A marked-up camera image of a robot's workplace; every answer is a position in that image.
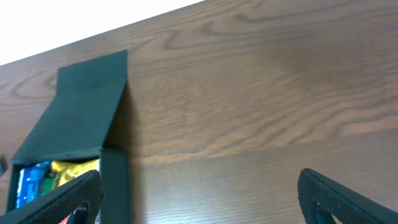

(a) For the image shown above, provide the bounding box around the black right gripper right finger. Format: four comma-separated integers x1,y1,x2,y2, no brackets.
297,168,397,224

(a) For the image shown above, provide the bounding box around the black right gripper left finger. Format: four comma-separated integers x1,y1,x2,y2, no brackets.
1,170,103,224

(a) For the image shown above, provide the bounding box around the red snack packet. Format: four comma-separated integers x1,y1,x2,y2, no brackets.
59,215,70,224

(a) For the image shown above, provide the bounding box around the green black candy bar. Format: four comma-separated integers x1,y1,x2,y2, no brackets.
40,175,58,195

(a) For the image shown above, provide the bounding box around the yellow snack packet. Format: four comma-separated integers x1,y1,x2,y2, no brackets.
51,159,100,187

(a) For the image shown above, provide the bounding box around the black box with lid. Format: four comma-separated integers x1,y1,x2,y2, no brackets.
5,50,131,224

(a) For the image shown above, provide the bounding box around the blue cookie pack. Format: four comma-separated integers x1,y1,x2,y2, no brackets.
16,161,52,208

